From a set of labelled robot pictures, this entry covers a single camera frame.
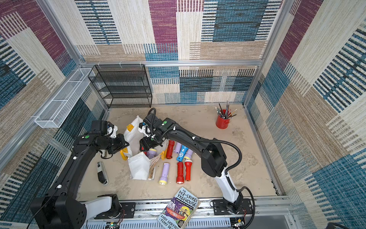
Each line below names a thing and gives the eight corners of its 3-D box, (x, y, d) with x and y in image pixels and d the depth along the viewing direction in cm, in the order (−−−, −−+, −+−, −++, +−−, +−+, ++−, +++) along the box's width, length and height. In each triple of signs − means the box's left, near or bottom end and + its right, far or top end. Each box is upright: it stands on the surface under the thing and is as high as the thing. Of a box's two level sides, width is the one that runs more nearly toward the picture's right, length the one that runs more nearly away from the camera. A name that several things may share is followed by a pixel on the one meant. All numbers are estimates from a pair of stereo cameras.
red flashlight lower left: (176, 183, 83) (176, 182, 81) (177, 163, 91) (177, 161, 89) (184, 183, 83) (184, 182, 81) (184, 163, 91) (184, 161, 89)
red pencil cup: (217, 129, 108) (220, 119, 99) (215, 120, 114) (218, 109, 104) (228, 129, 108) (232, 119, 98) (226, 120, 114) (229, 109, 104)
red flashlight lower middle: (184, 181, 84) (184, 179, 81) (184, 161, 91) (184, 159, 89) (192, 181, 84) (192, 179, 81) (192, 161, 91) (192, 159, 89)
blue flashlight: (176, 160, 92) (176, 158, 89) (181, 146, 97) (181, 144, 95) (183, 162, 90) (183, 160, 88) (188, 149, 96) (188, 147, 94)
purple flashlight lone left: (159, 184, 83) (158, 182, 80) (163, 163, 90) (163, 161, 88) (166, 185, 82) (165, 183, 80) (170, 164, 90) (169, 162, 88)
